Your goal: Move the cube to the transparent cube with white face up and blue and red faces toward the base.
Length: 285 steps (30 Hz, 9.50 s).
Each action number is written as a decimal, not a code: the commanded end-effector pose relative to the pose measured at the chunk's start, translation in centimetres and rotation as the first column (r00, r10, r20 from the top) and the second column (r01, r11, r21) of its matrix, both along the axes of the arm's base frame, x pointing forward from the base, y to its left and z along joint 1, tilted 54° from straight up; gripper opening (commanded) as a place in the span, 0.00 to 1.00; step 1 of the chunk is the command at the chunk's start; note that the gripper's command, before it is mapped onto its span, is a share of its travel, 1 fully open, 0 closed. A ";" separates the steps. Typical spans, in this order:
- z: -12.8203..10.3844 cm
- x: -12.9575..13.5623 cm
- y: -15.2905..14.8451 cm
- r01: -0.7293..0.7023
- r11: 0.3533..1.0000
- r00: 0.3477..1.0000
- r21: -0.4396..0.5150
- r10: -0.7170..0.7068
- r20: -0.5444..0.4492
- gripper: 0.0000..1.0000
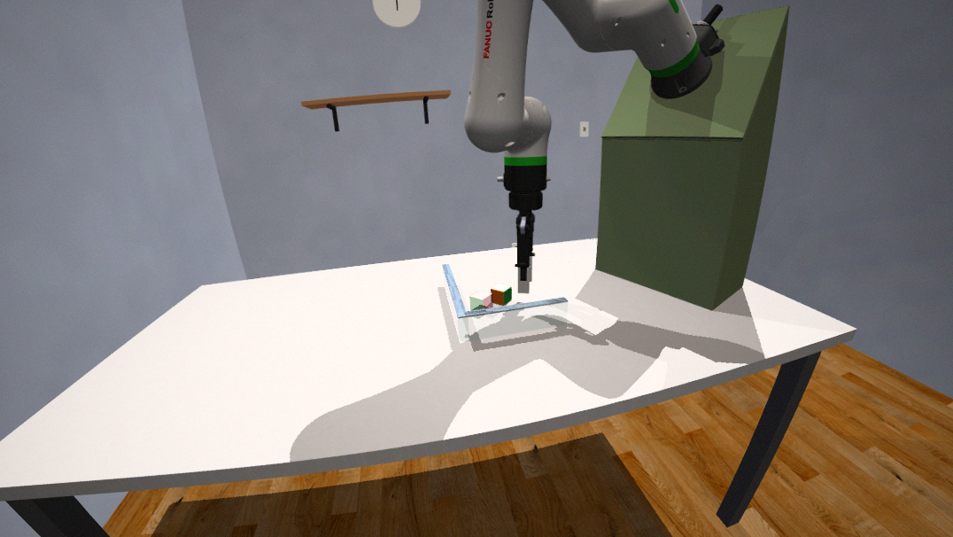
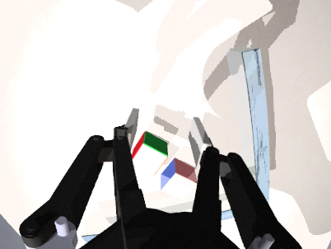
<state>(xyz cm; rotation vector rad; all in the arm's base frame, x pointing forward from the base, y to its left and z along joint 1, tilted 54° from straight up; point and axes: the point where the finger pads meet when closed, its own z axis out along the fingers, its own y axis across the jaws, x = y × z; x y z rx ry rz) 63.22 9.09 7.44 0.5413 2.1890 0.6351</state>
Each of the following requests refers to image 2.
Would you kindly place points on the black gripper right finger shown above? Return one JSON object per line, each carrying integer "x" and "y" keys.
{"x": 256, "y": 222}

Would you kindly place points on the multicoloured cube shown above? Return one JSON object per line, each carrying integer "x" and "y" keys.
{"x": 150, "y": 153}

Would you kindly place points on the transparent cube with white, blue and red faces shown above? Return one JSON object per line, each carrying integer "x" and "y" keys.
{"x": 178, "y": 179}

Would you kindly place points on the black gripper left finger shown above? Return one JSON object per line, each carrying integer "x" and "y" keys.
{"x": 54, "y": 224}

